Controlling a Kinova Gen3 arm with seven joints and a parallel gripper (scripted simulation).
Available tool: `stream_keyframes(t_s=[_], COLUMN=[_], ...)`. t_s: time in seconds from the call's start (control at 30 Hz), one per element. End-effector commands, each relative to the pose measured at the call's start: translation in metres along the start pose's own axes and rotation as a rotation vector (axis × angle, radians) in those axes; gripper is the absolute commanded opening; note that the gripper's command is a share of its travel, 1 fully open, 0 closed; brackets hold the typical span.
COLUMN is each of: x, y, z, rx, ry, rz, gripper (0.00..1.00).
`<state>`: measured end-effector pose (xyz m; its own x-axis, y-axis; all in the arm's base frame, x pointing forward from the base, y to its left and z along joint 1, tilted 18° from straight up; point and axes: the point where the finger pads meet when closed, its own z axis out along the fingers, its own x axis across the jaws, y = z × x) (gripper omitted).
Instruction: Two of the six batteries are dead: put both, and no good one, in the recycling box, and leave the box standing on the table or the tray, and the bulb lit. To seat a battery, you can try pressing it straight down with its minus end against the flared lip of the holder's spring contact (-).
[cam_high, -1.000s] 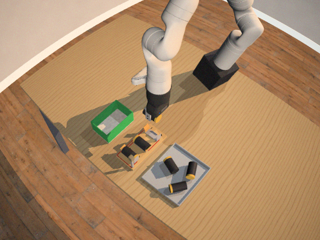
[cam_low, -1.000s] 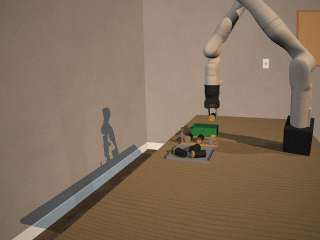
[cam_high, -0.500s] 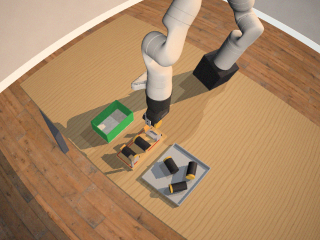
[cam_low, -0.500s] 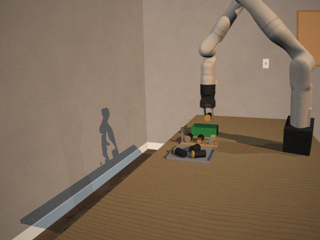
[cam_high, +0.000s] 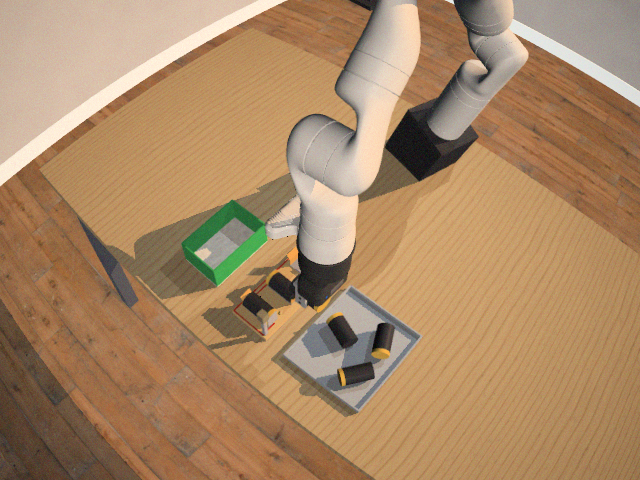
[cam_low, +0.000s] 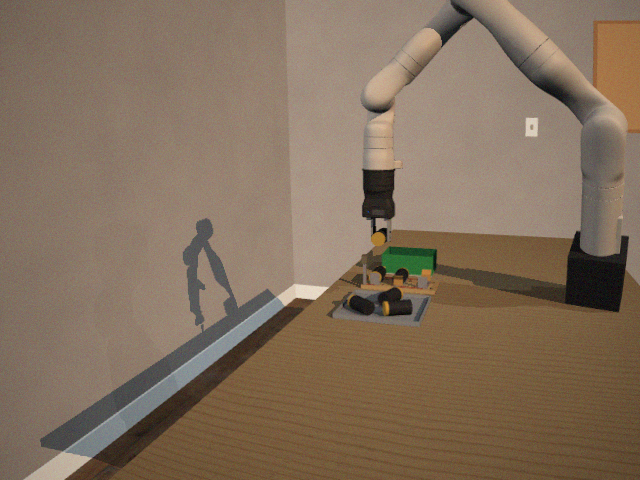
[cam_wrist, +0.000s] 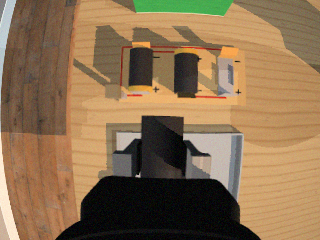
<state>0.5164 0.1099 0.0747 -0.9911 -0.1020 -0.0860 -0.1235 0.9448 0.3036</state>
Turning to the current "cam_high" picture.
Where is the black cylinder with yellow end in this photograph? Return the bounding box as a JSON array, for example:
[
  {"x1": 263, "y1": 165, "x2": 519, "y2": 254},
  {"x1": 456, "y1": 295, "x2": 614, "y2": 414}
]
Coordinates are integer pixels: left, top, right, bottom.
[
  {"x1": 266, "y1": 270, "x2": 295, "y2": 303},
  {"x1": 337, "y1": 362, "x2": 375, "y2": 386},
  {"x1": 371, "y1": 323, "x2": 395, "y2": 359},
  {"x1": 243, "y1": 292, "x2": 276, "y2": 317},
  {"x1": 289, "y1": 274, "x2": 331, "y2": 312},
  {"x1": 326, "y1": 312, "x2": 358, "y2": 349}
]

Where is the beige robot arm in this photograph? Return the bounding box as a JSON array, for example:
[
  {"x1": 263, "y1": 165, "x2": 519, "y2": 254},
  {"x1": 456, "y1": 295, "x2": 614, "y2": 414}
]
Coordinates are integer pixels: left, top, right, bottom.
[{"x1": 286, "y1": 0, "x2": 528, "y2": 241}]

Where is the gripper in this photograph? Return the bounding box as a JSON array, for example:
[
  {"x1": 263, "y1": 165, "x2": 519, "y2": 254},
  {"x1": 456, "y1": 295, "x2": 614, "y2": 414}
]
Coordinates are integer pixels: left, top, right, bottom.
[{"x1": 265, "y1": 194, "x2": 356, "y2": 309}]

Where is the green open-top box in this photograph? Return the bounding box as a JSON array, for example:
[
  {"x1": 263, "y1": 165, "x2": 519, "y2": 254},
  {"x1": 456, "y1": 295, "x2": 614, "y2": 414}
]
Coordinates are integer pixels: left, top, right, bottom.
[{"x1": 181, "y1": 199, "x2": 268, "y2": 287}]

